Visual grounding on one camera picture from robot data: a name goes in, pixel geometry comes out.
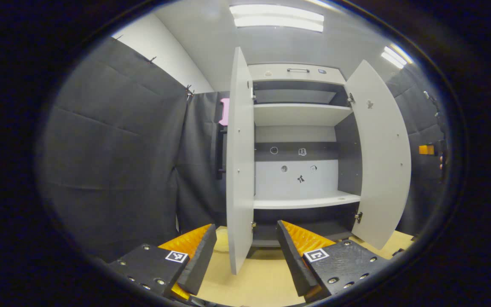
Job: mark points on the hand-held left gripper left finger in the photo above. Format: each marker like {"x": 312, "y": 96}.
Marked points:
{"x": 198, "y": 260}

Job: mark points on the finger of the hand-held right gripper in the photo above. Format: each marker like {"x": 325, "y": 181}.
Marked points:
{"x": 426, "y": 149}

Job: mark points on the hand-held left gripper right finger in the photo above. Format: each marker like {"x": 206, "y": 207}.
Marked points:
{"x": 292, "y": 260}

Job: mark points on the grey cabinet door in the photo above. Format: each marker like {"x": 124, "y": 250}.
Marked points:
{"x": 382, "y": 162}
{"x": 240, "y": 170}

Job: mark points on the grey cabinet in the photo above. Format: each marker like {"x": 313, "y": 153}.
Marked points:
{"x": 301, "y": 115}

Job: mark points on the quilted black cloth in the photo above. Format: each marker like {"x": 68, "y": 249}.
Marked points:
{"x": 420, "y": 115}
{"x": 113, "y": 149}

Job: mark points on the black backdrop cloth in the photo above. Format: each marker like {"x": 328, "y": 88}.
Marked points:
{"x": 203, "y": 170}

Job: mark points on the ceiling light panel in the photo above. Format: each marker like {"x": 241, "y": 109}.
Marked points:
{"x": 277, "y": 18}
{"x": 395, "y": 56}

